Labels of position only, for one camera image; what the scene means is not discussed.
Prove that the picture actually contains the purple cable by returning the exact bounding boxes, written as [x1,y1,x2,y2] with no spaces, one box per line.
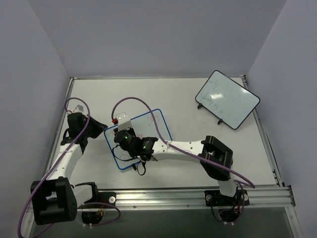
[17,98,121,238]
[111,97,256,189]

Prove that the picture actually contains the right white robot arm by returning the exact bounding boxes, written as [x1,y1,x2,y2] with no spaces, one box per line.
[114,130,238,205]

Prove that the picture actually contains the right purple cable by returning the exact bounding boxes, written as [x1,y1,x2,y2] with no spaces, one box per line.
[111,97,256,189]

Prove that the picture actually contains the aluminium mounting rail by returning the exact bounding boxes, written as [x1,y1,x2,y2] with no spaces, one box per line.
[91,186,295,211]

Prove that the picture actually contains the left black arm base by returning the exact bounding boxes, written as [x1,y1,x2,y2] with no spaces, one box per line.
[79,191,116,225]

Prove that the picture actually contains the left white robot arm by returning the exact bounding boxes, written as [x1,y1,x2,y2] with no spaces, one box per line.
[31,112,107,225]

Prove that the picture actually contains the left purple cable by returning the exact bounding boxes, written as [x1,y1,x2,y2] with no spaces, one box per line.
[17,98,121,238]

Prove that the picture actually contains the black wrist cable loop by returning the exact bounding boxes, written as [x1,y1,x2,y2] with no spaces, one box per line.
[111,146,149,176]

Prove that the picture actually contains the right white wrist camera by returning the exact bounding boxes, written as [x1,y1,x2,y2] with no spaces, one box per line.
[112,112,133,131]

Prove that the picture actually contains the black framed whiteboard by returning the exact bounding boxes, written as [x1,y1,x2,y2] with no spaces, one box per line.
[195,70,261,130]

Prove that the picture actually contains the blue framed whiteboard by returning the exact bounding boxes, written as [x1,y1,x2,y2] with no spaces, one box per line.
[104,109,172,171]

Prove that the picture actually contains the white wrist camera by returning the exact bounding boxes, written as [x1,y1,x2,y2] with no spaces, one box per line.
[112,112,133,131]
[72,105,84,113]

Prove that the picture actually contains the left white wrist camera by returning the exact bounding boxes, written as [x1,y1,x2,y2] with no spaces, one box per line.
[72,105,84,113]

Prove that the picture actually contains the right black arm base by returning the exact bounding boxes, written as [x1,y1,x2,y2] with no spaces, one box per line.
[205,188,250,225]

